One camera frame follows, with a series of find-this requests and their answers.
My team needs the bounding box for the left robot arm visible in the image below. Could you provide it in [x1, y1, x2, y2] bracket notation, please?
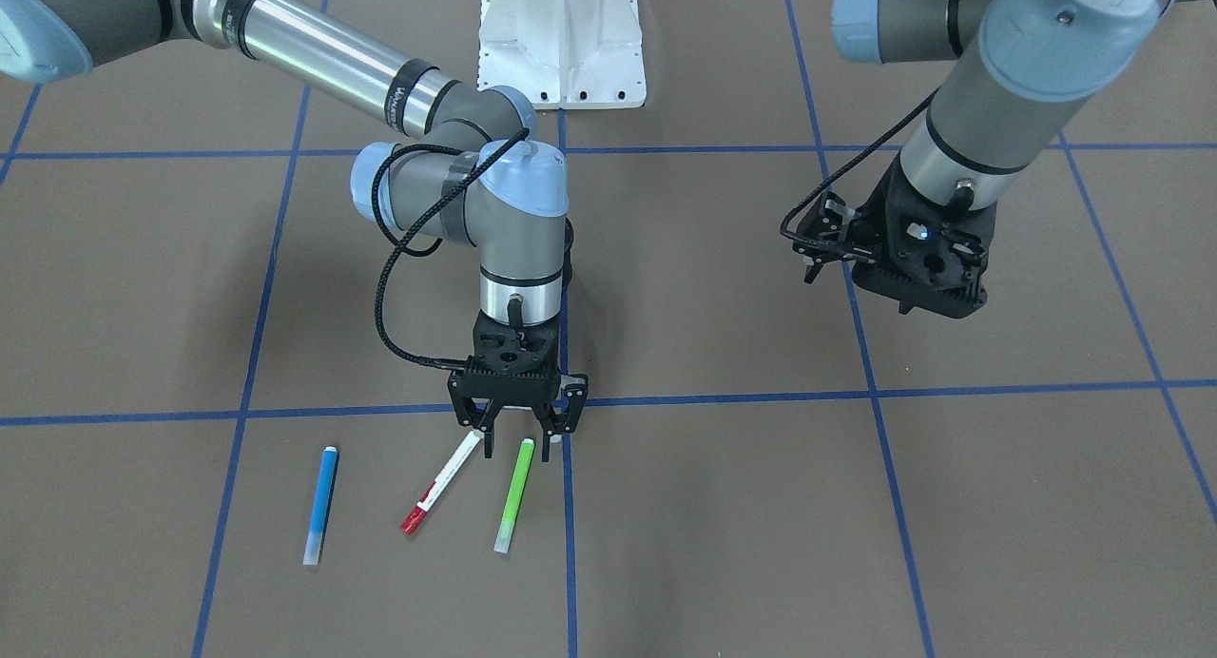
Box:
[787, 0, 1177, 297]

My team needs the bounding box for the white camera stand column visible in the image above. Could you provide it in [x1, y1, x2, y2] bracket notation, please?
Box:
[477, 0, 647, 109]

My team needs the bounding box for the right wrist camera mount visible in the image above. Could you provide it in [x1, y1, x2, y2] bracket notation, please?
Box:
[453, 313, 560, 376]

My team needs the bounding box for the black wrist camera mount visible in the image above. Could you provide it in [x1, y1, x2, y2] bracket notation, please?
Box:
[851, 161, 996, 319]

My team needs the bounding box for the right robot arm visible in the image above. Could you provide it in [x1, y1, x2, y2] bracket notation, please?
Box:
[1, 0, 589, 455]

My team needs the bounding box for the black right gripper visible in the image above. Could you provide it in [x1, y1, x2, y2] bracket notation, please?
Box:
[448, 373, 589, 463]

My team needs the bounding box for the green highlighter pen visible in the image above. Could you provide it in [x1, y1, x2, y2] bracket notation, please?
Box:
[493, 437, 535, 555]

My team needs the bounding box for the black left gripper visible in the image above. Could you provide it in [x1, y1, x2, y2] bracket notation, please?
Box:
[793, 195, 888, 285]

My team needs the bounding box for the blue highlighter pen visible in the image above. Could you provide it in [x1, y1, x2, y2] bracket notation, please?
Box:
[301, 445, 340, 567]

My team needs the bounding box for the red white marker pen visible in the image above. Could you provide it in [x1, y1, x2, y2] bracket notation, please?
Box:
[399, 431, 483, 536]

